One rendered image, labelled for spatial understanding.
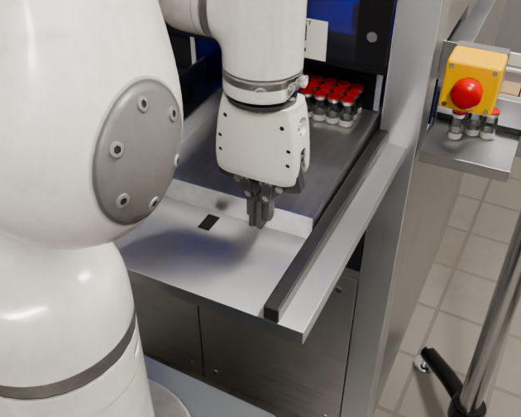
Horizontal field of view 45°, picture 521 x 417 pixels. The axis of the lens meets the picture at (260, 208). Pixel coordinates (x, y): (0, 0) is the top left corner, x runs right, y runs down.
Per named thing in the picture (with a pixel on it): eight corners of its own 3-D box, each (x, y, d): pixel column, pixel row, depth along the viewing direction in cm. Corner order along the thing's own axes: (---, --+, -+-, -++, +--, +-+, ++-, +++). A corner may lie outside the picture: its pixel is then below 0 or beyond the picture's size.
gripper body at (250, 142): (320, 79, 67) (313, 168, 73) (236, 61, 70) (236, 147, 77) (293, 109, 61) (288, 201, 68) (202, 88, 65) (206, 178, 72)
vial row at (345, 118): (252, 99, 105) (252, 74, 102) (354, 122, 99) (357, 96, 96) (246, 105, 103) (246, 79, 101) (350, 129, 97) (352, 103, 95)
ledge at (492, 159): (439, 119, 104) (441, 108, 103) (520, 136, 100) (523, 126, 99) (417, 161, 94) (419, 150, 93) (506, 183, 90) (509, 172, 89)
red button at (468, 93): (451, 96, 86) (457, 69, 84) (481, 103, 85) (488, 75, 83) (446, 108, 84) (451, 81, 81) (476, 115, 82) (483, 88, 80)
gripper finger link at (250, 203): (265, 169, 74) (265, 214, 78) (241, 162, 75) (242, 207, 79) (254, 183, 72) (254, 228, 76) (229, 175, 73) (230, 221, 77)
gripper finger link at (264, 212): (292, 176, 73) (289, 222, 77) (267, 170, 74) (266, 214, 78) (280, 190, 70) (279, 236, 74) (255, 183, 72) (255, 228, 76)
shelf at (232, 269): (72, 53, 125) (69, 43, 123) (418, 133, 101) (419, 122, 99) (-143, 179, 91) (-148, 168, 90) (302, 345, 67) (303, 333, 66)
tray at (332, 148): (243, 83, 110) (243, 65, 108) (387, 115, 101) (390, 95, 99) (134, 187, 86) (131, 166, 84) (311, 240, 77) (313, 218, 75)
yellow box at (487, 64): (448, 85, 92) (458, 39, 88) (499, 95, 90) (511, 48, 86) (437, 107, 87) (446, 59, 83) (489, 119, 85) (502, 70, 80)
